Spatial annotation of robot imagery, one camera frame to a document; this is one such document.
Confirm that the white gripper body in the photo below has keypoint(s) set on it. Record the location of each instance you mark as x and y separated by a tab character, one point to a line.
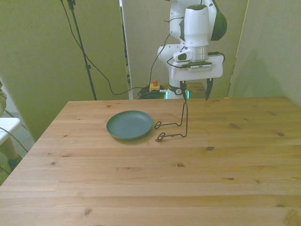
197	75

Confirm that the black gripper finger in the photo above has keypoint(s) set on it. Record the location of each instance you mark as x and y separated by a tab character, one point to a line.
208	89
183	90

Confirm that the teal round plate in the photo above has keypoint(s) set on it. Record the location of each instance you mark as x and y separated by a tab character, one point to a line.
129	124

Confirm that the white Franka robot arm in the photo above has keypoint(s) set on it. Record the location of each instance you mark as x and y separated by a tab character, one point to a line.
196	26

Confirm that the yellow emergency stop button box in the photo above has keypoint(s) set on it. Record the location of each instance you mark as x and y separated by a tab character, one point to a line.
154	87

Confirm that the black tripod pole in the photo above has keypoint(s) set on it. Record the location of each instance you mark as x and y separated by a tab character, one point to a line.
88	67

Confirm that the white chair seat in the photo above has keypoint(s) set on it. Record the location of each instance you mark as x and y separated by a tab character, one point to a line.
8	124

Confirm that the person's bare leg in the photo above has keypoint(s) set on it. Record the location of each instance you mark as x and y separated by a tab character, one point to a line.
8	148

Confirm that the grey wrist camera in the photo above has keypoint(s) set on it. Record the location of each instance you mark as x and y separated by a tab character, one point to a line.
201	68

